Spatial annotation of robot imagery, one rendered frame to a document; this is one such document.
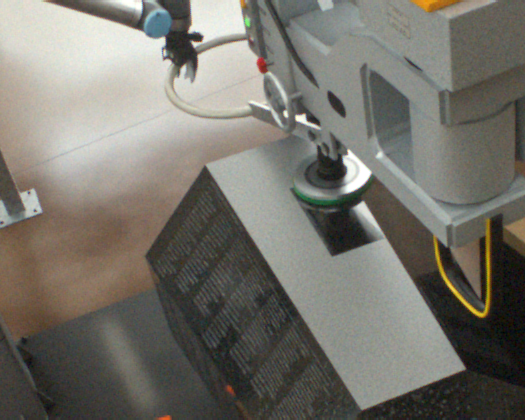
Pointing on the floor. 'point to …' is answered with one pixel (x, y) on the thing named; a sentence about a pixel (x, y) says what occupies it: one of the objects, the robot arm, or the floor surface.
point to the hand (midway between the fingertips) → (185, 76)
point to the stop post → (17, 205)
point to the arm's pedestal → (6, 371)
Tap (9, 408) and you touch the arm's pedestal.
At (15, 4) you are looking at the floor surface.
